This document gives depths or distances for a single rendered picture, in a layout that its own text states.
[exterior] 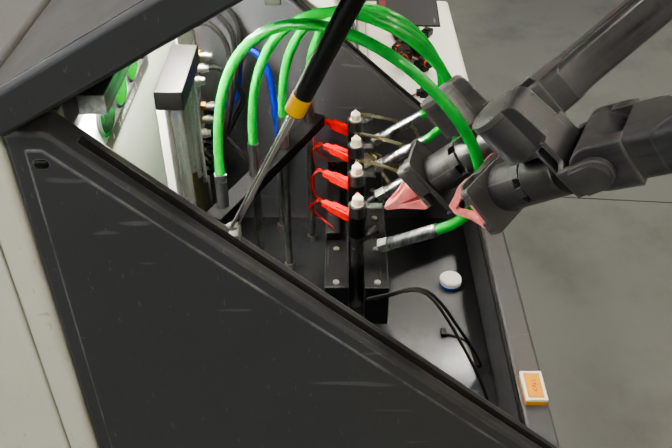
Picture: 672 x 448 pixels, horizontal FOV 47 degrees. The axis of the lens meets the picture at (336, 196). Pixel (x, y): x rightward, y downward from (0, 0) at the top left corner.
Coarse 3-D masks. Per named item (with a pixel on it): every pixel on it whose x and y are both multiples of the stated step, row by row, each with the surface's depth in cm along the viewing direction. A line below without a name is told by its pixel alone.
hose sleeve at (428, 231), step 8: (432, 224) 101; (408, 232) 103; (416, 232) 102; (424, 232) 101; (432, 232) 101; (392, 240) 104; (400, 240) 104; (408, 240) 103; (416, 240) 102; (392, 248) 105
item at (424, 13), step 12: (384, 0) 205; (396, 0) 205; (408, 0) 205; (420, 0) 205; (432, 0) 205; (408, 12) 198; (420, 12) 198; (432, 12) 198; (420, 24) 193; (432, 24) 193
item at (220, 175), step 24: (288, 24) 92; (312, 24) 90; (240, 48) 96; (384, 48) 89; (408, 72) 89; (216, 96) 103; (432, 96) 89; (216, 120) 105; (456, 120) 90; (216, 144) 108; (216, 168) 110; (456, 216) 98
